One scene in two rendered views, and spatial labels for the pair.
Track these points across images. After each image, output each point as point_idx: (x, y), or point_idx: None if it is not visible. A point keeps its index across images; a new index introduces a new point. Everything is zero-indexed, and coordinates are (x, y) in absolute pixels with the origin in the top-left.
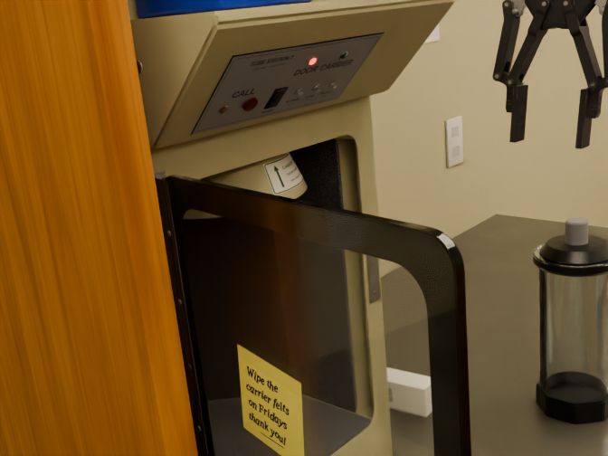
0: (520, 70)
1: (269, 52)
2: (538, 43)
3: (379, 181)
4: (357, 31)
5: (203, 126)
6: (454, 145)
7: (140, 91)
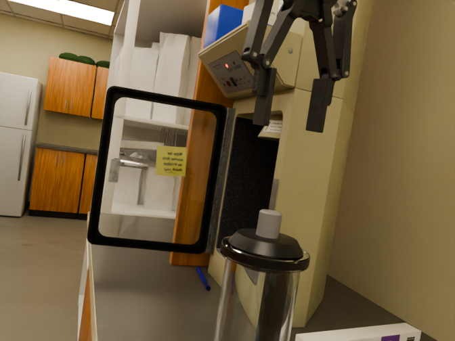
0: (317, 63)
1: (212, 62)
2: (321, 36)
3: None
4: (227, 51)
5: (226, 91)
6: None
7: (199, 74)
